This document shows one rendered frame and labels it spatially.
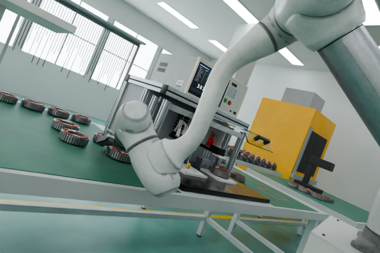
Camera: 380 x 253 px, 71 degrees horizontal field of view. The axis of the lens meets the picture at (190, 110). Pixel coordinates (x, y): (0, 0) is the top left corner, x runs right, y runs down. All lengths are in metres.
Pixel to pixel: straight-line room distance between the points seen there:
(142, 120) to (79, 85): 6.97
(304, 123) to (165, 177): 4.32
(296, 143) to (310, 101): 0.88
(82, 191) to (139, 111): 0.26
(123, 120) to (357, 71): 0.57
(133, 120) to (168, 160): 0.15
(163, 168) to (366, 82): 0.51
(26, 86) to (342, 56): 7.18
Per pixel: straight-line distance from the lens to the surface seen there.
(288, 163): 4.91
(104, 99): 7.98
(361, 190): 6.43
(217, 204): 1.14
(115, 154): 1.09
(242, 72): 5.61
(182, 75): 1.42
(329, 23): 0.62
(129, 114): 0.75
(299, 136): 4.93
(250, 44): 0.77
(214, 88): 0.75
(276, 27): 0.77
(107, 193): 0.83
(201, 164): 1.55
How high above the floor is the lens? 1.01
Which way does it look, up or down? 1 degrees up
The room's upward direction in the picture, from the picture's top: 22 degrees clockwise
